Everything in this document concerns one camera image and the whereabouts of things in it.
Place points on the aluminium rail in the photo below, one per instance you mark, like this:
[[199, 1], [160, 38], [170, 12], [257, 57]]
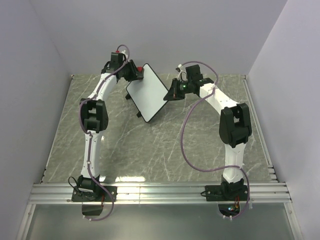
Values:
[[269, 163], [157, 193]]

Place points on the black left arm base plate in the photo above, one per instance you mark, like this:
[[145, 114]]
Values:
[[99, 195]]

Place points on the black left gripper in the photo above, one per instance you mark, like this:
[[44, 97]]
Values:
[[136, 75]]

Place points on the aluminium right side rail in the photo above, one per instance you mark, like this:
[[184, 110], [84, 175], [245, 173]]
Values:
[[269, 163]]

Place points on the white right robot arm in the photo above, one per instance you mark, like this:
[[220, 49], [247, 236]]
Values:
[[235, 126]]

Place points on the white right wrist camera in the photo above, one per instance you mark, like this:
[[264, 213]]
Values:
[[182, 75]]

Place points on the small white whiteboard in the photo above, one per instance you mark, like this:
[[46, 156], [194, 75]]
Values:
[[147, 94]]

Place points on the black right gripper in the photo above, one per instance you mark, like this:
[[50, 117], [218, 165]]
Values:
[[172, 94]]

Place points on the aluminium front rail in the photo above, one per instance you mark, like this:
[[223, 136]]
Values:
[[157, 193]]

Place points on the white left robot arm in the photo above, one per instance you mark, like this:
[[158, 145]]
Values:
[[93, 116]]

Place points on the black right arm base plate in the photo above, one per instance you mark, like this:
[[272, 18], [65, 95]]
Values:
[[225, 193]]

